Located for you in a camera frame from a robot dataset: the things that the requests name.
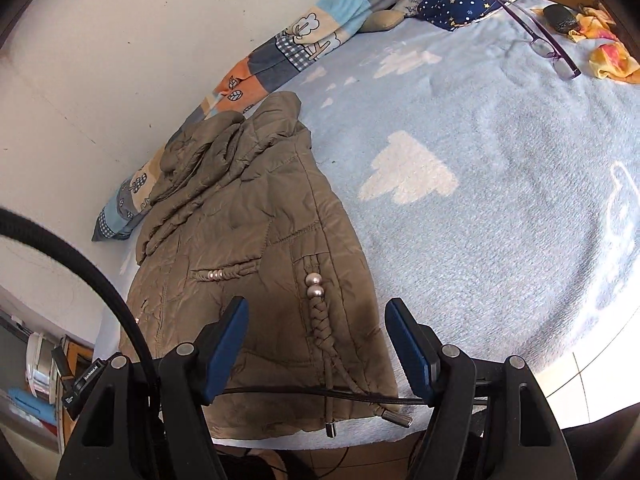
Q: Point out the white rice cooker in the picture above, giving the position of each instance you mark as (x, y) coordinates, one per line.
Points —
(37, 365)

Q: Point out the yellow orange cloth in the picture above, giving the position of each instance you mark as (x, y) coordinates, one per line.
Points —
(612, 57)

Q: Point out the light blue cloud-print blanket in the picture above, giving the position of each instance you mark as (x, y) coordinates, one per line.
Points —
(475, 240)

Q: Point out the purple eyeglasses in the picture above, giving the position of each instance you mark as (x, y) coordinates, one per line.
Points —
(542, 46)

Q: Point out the patchwork rolled quilt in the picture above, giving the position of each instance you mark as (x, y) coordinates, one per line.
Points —
(300, 35)

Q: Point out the navy star-print pillow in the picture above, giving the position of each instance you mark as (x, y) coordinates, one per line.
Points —
(460, 5)

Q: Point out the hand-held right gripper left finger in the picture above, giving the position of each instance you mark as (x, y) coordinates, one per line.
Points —
(227, 350)

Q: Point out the wooden side table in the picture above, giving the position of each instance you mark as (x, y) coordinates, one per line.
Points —
(75, 355)

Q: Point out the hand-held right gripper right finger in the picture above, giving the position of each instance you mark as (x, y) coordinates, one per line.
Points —
(407, 355)

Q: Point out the brown padded jacket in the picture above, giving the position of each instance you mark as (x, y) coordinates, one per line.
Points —
(250, 220)

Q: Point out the black glasses case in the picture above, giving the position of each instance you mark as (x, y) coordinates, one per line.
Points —
(560, 19)

